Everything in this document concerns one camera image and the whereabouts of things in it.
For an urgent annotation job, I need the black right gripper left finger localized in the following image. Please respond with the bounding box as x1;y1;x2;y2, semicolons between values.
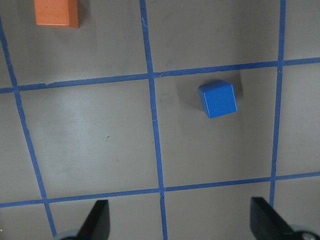
76;199;111;240

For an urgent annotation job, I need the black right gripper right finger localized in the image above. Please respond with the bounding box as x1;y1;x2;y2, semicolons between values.
250;197;295;240

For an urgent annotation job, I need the orange wooden block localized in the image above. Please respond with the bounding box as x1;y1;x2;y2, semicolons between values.
33;0;79;28

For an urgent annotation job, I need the blue wooden block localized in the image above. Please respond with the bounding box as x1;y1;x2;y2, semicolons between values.
198;80;238;119

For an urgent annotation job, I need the brown paper table cover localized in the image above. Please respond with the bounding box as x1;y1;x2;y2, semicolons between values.
0;0;320;240

